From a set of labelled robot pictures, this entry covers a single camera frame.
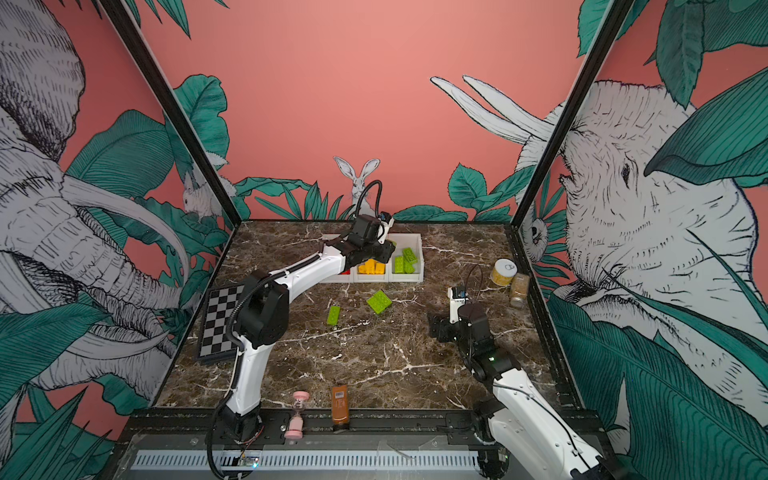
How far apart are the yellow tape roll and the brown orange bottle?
614mm

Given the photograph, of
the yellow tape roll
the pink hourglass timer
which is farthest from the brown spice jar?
the pink hourglass timer

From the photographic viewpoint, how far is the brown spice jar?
97 cm

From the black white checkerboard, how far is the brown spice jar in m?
0.88

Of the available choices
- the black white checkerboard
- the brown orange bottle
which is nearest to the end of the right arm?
the brown orange bottle

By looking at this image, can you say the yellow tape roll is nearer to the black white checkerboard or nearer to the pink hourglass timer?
the pink hourglass timer

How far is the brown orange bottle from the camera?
29.3 inches

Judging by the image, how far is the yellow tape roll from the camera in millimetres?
1011

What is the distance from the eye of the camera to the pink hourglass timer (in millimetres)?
729

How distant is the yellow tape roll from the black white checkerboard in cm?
85

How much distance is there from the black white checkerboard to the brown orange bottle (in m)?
0.31

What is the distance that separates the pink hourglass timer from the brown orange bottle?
0.08 metres
